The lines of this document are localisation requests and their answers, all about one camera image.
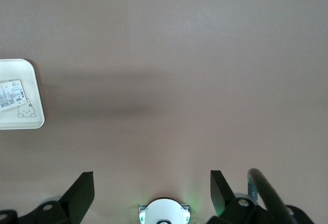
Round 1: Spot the blue milk carton green cap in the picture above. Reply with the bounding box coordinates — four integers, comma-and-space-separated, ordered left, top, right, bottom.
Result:
0, 78, 29, 112

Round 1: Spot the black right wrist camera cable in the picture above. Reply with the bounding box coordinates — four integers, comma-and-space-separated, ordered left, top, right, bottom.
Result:
247, 168, 297, 224

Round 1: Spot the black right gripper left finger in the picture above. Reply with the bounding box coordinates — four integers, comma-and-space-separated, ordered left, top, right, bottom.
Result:
0, 171, 96, 224

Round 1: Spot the brown table cover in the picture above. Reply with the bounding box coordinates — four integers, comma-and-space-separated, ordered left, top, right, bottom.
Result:
0, 0, 328, 224

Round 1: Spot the cream plastic tray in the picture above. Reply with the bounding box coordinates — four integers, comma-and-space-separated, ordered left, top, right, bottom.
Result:
0, 58, 46, 130

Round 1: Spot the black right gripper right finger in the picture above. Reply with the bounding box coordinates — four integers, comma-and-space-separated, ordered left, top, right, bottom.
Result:
206, 170, 314, 224

